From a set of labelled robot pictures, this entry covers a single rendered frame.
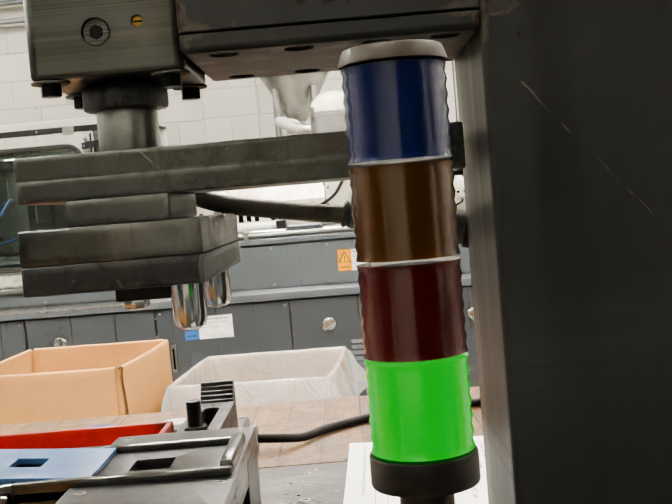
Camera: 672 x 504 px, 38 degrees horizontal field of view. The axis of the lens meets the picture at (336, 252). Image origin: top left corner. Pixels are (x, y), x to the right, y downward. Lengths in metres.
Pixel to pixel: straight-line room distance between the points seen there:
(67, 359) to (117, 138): 2.92
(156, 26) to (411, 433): 0.31
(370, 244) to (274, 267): 4.77
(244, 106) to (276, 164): 6.52
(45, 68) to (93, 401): 2.36
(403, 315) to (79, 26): 0.31
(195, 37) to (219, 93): 6.57
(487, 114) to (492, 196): 0.05
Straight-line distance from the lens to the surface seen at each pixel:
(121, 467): 0.66
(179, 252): 0.54
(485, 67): 0.55
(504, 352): 0.56
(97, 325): 5.34
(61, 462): 0.67
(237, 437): 0.66
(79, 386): 2.92
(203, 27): 0.55
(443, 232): 0.34
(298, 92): 5.74
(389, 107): 0.34
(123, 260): 0.54
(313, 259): 5.08
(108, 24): 0.58
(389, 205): 0.34
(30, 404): 2.98
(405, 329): 0.34
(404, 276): 0.34
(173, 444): 0.69
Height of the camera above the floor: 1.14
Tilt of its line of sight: 3 degrees down
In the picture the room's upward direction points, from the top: 5 degrees counter-clockwise
